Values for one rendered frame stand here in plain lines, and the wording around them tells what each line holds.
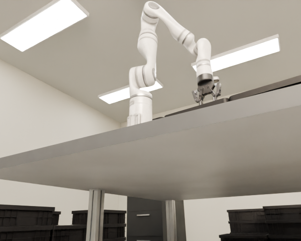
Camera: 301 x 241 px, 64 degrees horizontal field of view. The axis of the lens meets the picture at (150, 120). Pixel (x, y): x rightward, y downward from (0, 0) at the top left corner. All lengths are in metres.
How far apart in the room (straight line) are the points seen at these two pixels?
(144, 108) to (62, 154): 0.36
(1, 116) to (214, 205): 3.66
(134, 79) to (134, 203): 2.06
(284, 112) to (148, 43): 0.76
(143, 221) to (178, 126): 2.34
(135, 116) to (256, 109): 0.53
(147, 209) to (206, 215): 2.05
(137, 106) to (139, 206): 2.02
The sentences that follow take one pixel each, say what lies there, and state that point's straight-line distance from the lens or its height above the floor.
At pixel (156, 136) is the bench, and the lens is 0.54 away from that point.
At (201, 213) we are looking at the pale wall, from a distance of 4.70.
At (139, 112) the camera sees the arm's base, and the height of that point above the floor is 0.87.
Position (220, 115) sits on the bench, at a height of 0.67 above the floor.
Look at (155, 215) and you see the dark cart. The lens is 2.74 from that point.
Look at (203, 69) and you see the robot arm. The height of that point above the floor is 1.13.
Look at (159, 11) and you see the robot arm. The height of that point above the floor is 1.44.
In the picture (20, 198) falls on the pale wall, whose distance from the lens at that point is 4.03.
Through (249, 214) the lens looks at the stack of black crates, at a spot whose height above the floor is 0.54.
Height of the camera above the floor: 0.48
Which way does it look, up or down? 23 degrees up
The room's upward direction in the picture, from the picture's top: 1 degrees counter-clockwise
